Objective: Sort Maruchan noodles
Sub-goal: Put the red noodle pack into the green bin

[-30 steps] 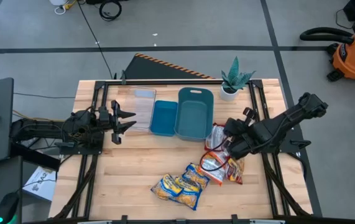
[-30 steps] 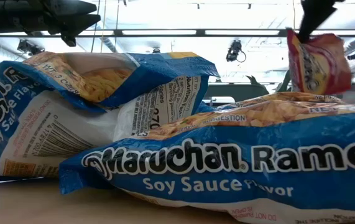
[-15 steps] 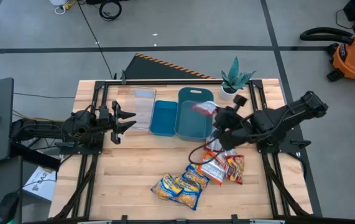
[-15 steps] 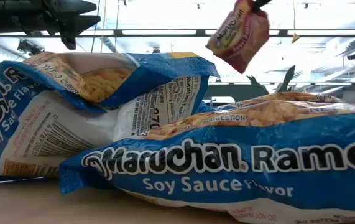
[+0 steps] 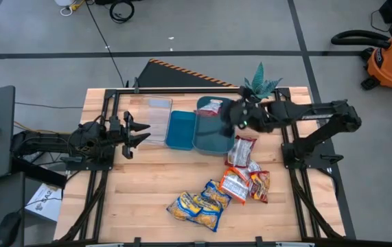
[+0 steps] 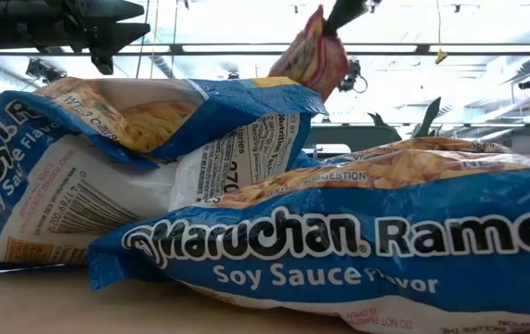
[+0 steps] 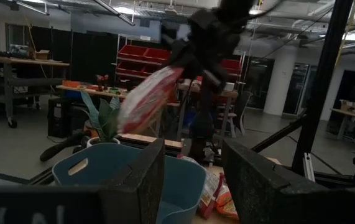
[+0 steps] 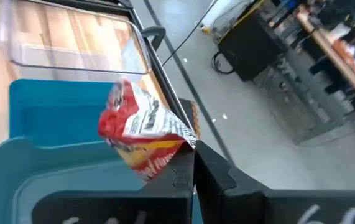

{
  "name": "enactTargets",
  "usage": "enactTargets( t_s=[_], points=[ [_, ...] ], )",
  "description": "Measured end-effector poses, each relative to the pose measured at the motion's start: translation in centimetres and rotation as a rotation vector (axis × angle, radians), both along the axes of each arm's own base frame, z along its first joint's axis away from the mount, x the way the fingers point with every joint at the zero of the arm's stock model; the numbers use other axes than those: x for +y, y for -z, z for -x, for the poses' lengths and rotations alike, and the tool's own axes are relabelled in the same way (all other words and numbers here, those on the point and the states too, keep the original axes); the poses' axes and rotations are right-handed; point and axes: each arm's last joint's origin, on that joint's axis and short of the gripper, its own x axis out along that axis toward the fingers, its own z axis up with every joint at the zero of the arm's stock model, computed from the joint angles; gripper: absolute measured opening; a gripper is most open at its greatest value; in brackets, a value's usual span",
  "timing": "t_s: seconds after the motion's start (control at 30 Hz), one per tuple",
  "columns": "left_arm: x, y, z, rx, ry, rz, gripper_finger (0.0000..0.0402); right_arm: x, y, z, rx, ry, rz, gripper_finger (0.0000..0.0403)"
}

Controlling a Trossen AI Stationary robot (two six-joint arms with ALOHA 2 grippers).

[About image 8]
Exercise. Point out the small teal plastic bin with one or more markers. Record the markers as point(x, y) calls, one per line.
point(56, 118)

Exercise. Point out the black bracket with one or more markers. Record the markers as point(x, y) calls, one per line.
point(155, 32)

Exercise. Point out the metal rack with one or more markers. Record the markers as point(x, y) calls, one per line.
point(304, 102)

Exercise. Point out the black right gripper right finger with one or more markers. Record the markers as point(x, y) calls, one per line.
point(258, 208)

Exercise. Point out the long wooden table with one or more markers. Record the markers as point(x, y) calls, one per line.
point(335, 59)

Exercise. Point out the red Maruchan ramen packet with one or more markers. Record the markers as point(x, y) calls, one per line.
point(118, 121)

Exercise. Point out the white plastic bag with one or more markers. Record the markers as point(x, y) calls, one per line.
point(220, 15)

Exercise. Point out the grey frame pole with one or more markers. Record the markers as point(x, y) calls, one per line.
point(189, 84)

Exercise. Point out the large grey-blue plastic bin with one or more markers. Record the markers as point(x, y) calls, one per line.
point(9, 174)

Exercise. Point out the clear plastic bin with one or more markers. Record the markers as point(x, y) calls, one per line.
point(71, 31)

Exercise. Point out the black cabinet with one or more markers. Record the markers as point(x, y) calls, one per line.
point(251, 49)

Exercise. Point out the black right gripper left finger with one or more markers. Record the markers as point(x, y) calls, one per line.
point(133, 208)

